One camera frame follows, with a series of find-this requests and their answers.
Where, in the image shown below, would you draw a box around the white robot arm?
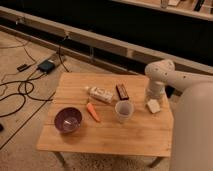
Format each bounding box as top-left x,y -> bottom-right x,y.
145,60 -> 213,171

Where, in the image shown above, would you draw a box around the purple ceramic bowl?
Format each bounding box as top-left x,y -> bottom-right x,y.
54,107 -> 82,134

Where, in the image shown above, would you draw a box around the brown chocolate bar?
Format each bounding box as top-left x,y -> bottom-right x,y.
116,84 -> 129,100

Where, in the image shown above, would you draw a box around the translucent plastic cup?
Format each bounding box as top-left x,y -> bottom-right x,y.
115,100 -> 134,123

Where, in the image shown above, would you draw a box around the white lying bottle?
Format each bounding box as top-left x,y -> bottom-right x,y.
85,86 -> 114,103

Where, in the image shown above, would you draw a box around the wooden table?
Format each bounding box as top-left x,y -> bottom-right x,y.
37,73 -> 173,157

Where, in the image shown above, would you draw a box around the orange carrot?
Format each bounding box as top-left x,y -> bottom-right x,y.
86,102 -> 101,122

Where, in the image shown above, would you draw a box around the black power adapter box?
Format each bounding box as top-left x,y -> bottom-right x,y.
37,60 -> 55,73

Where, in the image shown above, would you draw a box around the small black device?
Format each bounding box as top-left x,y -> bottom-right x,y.
17,64 -> 30,72

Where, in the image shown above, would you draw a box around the long wooden shelf rail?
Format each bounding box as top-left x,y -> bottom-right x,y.
0,6 -> 213,74

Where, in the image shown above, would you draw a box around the black floor cables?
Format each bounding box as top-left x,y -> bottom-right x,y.
0,36 -> 71,119

